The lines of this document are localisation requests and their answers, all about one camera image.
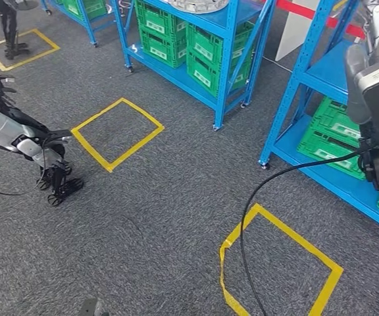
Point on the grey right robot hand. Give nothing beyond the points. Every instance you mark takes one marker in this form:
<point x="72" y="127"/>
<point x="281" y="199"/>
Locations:
<point x="353" y="87"/>

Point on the white desk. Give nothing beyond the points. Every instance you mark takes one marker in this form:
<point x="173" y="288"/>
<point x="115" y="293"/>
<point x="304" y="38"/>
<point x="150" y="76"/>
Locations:
<point x="295" y="35"/>

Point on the red barrier belt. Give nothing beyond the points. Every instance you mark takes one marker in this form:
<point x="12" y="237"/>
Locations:
<point x="307" y="11"/>

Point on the small blue metal rack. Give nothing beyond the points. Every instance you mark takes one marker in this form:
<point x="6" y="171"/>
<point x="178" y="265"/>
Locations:
<point x="222" y="65"/>

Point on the yellow floor tape square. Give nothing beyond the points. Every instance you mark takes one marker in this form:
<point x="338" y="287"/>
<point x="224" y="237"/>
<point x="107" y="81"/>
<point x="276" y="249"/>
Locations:
<point x="331" y="283"/>

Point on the silver plastic wheel hubcap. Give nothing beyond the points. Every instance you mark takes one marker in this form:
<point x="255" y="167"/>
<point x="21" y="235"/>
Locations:
<point x="196" y="5"/>

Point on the silver black humanoid robot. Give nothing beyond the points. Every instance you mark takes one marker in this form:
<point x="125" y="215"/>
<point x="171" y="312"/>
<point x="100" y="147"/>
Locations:
<point x="12" y="131"/>

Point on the dark humanoid robot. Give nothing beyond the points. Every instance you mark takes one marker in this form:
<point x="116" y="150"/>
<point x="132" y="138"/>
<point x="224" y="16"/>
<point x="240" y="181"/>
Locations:
<point x="10" y="30"/>

